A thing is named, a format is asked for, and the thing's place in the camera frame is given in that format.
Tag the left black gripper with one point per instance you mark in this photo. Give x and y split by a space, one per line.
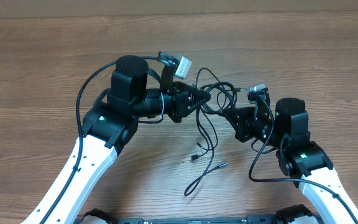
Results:
176 102

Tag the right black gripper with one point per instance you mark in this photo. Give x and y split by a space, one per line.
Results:
250 125

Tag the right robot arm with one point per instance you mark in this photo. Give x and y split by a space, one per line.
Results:
302 161

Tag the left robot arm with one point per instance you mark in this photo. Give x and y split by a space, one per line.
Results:
137 94

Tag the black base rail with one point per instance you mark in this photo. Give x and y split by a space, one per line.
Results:
250 219

